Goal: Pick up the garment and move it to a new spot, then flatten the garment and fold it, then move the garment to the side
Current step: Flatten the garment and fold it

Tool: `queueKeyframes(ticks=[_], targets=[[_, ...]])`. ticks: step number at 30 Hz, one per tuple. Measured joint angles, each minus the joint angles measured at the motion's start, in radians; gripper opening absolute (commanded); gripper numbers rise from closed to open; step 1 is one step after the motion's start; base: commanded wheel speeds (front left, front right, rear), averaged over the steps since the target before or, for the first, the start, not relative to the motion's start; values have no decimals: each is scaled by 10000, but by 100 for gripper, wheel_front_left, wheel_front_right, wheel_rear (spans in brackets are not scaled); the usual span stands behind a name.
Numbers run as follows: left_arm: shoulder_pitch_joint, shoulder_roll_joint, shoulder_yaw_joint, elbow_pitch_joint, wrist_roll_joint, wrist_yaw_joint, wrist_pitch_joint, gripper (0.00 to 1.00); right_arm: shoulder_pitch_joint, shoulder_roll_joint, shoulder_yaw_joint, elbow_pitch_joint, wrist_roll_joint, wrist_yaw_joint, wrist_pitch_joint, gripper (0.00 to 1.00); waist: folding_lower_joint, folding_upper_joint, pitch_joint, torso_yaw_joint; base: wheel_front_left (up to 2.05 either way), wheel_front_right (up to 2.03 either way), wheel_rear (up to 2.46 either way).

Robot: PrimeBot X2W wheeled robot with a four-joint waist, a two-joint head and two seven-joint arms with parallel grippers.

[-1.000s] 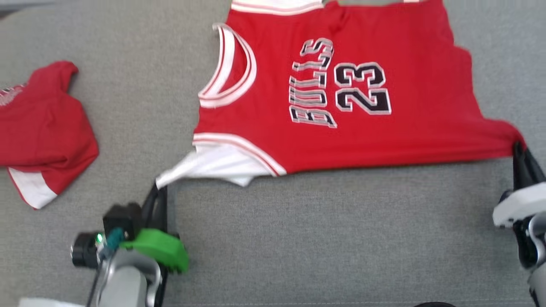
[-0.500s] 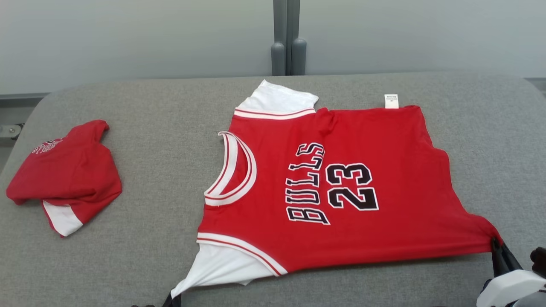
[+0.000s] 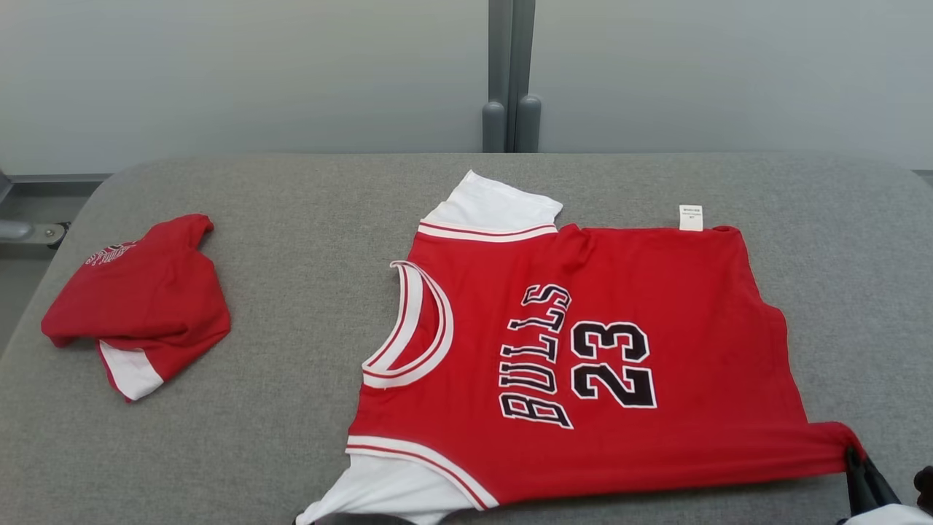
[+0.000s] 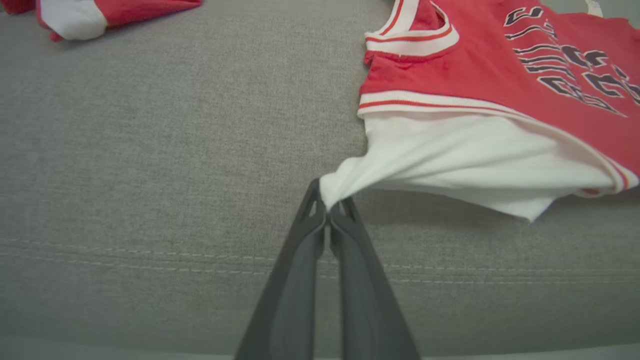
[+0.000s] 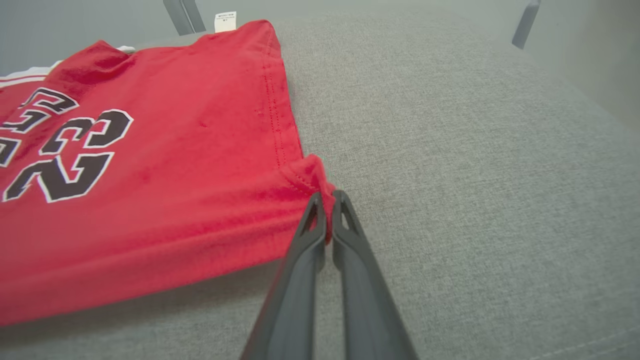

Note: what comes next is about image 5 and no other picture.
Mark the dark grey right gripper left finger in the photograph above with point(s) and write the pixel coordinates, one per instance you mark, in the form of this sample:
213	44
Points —
295	300

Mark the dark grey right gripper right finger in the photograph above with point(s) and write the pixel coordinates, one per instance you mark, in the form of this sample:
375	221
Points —
370	310

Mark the red numbered basketball jersey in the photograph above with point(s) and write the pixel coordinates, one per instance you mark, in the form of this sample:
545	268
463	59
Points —
175	175

